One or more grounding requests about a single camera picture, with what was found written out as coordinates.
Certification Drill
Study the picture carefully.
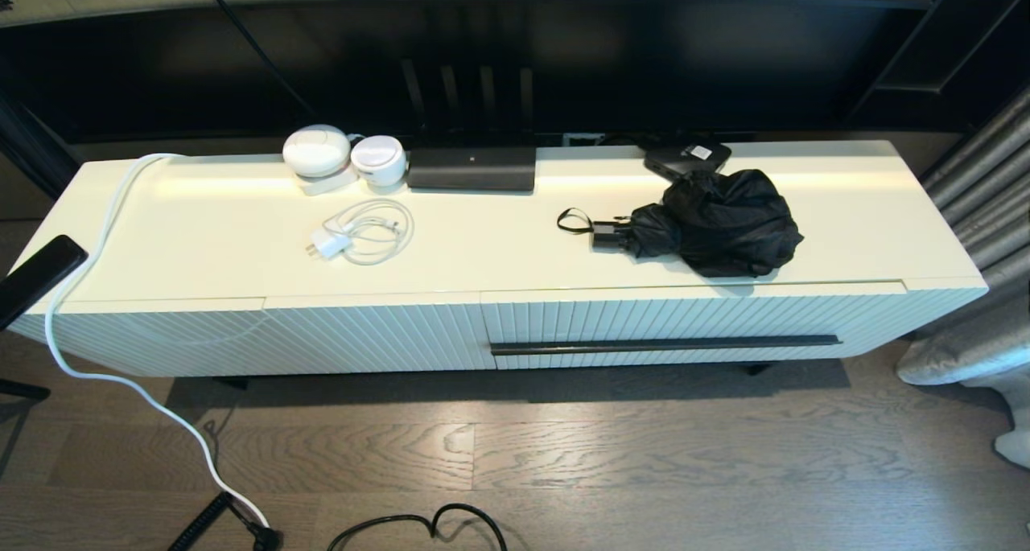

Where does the white charger plug adapter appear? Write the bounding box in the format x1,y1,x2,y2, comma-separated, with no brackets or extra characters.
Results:
304,228,352,261

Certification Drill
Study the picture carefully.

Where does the black set-top box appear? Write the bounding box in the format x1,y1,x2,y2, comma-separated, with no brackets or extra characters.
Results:
644,138,733,183

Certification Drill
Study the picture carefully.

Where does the black looped floor cable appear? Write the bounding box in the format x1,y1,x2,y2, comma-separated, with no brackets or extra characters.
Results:
328,503,509,551

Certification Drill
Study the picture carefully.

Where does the large white dome device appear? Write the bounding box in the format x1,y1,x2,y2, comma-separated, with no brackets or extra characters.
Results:
282,123,352,178

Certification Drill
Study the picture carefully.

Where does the grey curtain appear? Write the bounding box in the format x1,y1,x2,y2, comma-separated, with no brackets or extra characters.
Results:
896,84,1030,467

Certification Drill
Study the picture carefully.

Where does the thick white power cord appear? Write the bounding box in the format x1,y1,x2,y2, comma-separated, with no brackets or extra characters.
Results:
43,152,270,529

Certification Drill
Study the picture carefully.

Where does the black router with antennas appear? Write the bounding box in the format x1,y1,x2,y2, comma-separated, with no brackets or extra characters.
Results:
400,56,538,194

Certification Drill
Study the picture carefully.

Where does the black chair leg bar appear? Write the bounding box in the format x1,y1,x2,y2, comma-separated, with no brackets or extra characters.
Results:
0,378,51,401

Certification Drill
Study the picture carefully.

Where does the black television screen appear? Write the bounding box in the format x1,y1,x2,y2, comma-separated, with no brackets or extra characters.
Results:
0,0,954,143

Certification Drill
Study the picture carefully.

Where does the black coiled cable with plug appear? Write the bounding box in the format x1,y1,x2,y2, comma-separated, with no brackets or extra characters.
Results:
167,491,282,551

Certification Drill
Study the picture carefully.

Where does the white fluted drawer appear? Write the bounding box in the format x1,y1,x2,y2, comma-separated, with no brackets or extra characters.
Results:
481,284,908,371

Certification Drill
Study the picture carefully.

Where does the white tv cabinet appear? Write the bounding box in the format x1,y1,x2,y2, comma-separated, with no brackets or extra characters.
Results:
6,138,991,377

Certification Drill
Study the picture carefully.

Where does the black glossy armrest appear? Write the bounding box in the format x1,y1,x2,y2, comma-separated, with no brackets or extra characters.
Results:
0,235,88,331

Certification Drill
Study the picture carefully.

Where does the black umbrella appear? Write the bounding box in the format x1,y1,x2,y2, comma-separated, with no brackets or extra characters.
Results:
557,167,805,280

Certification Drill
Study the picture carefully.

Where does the white coiled charging cable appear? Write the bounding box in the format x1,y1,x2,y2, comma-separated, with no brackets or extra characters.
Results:
322,198,415,266

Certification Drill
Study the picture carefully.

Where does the small white round device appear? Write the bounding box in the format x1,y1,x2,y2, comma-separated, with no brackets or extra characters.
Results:
350,134,407,188

